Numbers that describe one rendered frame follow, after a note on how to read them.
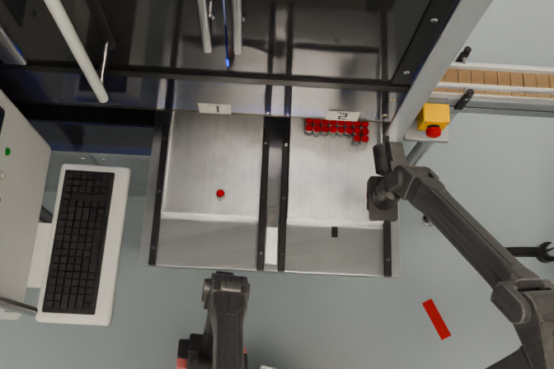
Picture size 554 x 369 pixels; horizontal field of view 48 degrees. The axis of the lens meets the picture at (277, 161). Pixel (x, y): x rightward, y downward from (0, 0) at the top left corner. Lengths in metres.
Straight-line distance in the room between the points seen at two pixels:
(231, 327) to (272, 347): 1.45
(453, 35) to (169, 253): 0.91
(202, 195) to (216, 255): 0.17
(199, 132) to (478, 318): 1.46
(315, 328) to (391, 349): 0.31
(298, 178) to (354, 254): 0.26
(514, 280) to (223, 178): 0.92
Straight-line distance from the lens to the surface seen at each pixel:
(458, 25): 1.29
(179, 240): 1.70
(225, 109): 1.66
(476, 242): 1.14
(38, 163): 1.82
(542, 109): 1.98
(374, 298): 2.60
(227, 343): 1.07
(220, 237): 1.70
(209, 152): 1.76
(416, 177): 1.26
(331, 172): 1.75
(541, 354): 1.05
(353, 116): 1.67
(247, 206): 1.71
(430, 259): 2.68
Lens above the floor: 2.54
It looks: 71 degrees down
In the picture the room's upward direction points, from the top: 8 degrees clockwise
